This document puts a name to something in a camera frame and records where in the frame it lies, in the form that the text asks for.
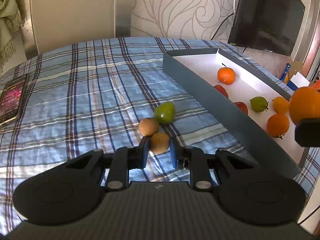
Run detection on blue bottle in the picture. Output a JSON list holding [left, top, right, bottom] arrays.
[[282, 63, 292, 83]]

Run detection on medium orange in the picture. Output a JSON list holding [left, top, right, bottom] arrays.
[[289, 86, 320, 126]]

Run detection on blue plaid blanket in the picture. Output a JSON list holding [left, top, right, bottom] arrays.
[[0, 37, 320, 233]]

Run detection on brown longan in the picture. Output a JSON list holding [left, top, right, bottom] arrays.
[[139, 117, 160, 137], [149, 132, 170, 155]]

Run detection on large orange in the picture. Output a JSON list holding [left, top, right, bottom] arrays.
[[266, 113, 290, 140]]

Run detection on black smartphone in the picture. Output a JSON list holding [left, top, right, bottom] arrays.
[[0, 74, 28, 127]]

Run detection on white shallow box tray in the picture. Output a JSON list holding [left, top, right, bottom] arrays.
[[162, 47, 310, 180]]

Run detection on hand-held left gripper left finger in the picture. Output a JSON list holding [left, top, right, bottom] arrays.
[[64, 135, 151, 191]]

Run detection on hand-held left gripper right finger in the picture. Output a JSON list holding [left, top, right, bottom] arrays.
[[169, 135, 261, 191]]

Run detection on green tomato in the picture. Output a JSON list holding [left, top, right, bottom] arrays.
[[249, 96, 269, 113], [154, 102, 176, 125]]

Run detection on orange tangerine with stem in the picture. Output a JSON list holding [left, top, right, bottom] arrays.
[[217, 64, 236, 85]]

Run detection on black television cable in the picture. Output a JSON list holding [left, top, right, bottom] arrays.
[[211, 12, 235, 40]]

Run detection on beige tasselled curtain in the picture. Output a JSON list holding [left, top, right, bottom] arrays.
[[0, 0, 24, 67]]

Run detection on beige silver-framed panel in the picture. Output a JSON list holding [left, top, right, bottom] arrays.
[[20, 0, 135, 59]]

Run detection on white paper box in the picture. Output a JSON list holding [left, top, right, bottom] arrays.
[[287, 72, 310, 90]]

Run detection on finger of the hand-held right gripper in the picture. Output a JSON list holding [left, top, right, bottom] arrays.
[[294, 118, 320, 147]]

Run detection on red tomato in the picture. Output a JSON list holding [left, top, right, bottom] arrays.
[[234, 102, 249, 115], [213, 84, 229, 99]]

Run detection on small yellow-orange tangerine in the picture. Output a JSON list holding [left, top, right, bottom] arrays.
[[272, 96, 290, 114]]

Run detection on black flat television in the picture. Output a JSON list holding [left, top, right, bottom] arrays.
[[227, 0, 307, 57]]

